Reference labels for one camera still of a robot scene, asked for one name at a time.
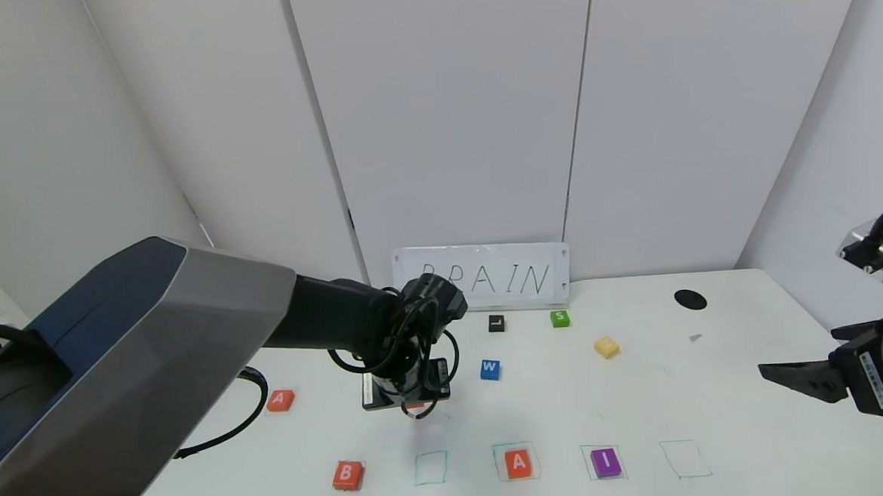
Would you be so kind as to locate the orange letter B block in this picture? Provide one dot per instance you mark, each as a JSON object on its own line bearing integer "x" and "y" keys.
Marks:
{"x": 348, "y": 474}

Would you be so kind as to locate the black letter L block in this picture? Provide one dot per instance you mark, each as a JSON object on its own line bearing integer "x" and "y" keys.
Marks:
{"x": 497, "y": 324}

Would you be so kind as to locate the orange letter A block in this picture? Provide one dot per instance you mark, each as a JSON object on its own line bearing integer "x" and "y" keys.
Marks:
{"x": 518, "y": 463}
{"x": 280, "y": 400}

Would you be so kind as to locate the black round table grommet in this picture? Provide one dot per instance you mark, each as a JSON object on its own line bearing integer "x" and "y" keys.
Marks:
{"x": 690, "y": 300}

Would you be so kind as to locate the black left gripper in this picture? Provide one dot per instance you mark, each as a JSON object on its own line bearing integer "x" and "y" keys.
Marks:
{"x": 377, "y": 393}

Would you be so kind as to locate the white BRAIN sign board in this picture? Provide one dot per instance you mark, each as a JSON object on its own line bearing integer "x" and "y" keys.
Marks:
{"x": 511, "y": 278}

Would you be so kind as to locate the purple letter I block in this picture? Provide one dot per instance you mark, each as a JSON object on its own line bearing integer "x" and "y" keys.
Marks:
{"x": 605, "y": 462}

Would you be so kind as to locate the blue letter W block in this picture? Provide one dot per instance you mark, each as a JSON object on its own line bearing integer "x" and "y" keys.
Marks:
{"x": 491, "y": 369}

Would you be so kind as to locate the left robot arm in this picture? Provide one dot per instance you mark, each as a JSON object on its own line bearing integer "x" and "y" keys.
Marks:
{"x": 137, "y": 355}

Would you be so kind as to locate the green letter S block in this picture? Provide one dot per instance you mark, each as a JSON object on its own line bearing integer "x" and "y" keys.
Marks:
{"x": 560, "y": 319}

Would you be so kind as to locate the yellow letter block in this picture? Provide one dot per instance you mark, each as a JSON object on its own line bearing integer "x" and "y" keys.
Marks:
{"x": 606, "y": 347}

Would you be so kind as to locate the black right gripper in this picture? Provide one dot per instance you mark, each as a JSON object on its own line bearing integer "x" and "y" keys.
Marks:
{"x": 870, "y": 378}

